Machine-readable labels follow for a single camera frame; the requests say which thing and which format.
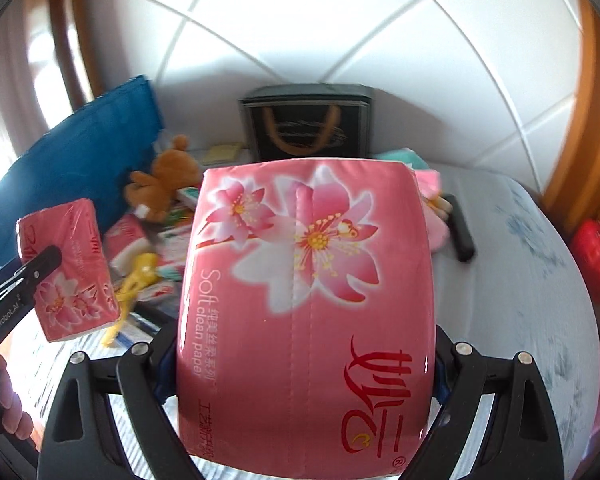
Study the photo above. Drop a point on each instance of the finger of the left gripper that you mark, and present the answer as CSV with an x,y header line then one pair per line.
x,y
18,283

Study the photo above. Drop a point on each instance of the black gift bag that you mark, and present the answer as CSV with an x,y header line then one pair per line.
x,y
308,120

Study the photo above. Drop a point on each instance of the brown teddy bear plush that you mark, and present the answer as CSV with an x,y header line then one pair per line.
x,y
150,194

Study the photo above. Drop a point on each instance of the large pink tissue pack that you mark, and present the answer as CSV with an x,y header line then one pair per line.
x,y
306,338

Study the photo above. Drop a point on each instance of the person's left hand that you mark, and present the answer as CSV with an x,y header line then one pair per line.
x,y
15,421

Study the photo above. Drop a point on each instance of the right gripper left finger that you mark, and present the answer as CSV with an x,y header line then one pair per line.
x,y
81,440

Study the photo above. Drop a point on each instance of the blue plastic storage crate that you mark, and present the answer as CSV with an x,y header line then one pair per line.
x,y
91,154

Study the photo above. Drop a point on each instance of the white blue patterned tablecloth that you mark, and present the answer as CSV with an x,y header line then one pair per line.
x,y
521,292

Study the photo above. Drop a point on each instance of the black remote control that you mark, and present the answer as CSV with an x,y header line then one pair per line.
x,y
462,240

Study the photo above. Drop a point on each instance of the yellow plastic clip tool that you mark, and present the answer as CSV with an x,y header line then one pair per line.
x,y
143,274

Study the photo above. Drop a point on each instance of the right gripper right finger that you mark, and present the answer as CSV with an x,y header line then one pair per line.
x,y
495,419

